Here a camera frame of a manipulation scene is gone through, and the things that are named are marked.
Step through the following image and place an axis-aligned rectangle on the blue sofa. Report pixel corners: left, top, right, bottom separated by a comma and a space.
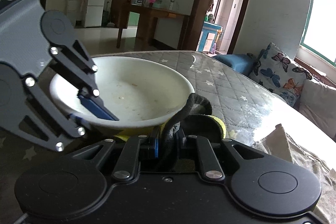
213, 53, 259, 76

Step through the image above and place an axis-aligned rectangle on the window with green frame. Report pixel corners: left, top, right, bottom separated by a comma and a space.
301, 0, 335, 66

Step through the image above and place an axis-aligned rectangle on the water dispenser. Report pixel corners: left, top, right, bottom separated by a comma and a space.
66, 0, 77, 25

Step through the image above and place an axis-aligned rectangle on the large butterfly pillow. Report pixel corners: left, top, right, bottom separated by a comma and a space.
249, 43, 313, 107

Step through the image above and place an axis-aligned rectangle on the large white bowl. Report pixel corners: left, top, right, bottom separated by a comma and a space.
50, 56, 194, 130

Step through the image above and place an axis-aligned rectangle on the yellow and black cleaning cloth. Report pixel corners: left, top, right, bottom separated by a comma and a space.
113, 93, 227, 165

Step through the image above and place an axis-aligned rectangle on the dark wooden desk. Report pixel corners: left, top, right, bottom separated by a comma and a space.
116, 2, 190, 50

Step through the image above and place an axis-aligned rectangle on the blue children cabinet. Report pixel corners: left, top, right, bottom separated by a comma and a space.
197, 22, 223, 53

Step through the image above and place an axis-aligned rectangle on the white refrigerator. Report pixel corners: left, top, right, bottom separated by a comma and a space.
83, 0, 105, 28

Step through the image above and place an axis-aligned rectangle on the grey towel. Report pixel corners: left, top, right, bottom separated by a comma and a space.
252, 124, 336, 223

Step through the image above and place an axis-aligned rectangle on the plain white pillow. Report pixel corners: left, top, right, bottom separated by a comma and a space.
299, 80, 336, 140

